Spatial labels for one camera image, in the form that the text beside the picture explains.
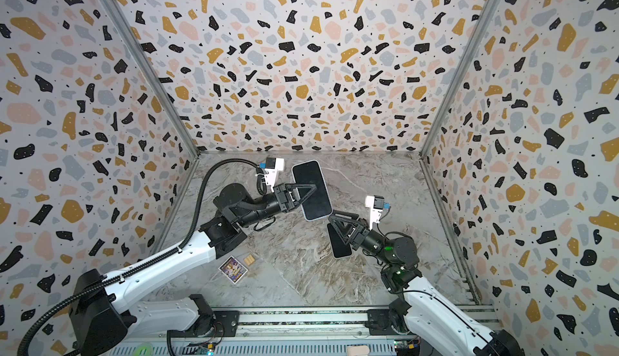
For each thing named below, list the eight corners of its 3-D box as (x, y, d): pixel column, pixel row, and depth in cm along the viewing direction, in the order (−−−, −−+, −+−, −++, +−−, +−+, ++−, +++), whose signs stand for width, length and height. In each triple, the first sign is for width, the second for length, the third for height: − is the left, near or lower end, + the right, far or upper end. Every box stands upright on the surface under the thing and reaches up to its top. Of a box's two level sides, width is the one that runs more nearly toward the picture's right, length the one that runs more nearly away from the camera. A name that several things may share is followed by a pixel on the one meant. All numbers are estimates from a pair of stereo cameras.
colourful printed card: (219, 270, 86) (217, 268, 84) (232, 257, 90) (230, 254, 88) (235, 284, 83) (233, 282, 81) (248, 270, 87) (246, 268, 85)
